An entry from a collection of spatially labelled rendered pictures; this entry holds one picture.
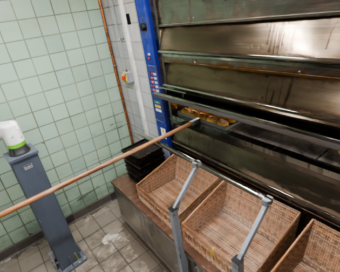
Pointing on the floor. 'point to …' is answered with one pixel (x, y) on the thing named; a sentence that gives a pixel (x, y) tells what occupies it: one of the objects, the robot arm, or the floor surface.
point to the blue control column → (152, 59)
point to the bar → (236, 262)
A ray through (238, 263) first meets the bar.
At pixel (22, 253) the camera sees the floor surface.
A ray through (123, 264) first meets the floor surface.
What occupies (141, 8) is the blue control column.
